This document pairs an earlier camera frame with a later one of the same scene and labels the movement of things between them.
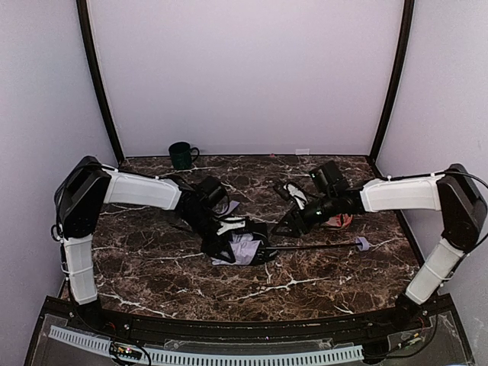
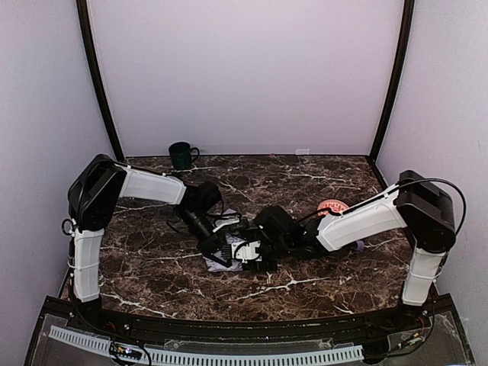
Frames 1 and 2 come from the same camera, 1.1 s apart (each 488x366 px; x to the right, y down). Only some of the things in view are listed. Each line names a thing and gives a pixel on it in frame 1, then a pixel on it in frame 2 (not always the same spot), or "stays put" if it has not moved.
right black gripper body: x=299 y=219 to x=264 y=255
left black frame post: x=94 y=65 stays put
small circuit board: x=125 y=351 stays put
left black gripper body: x=227 y=238 stays put
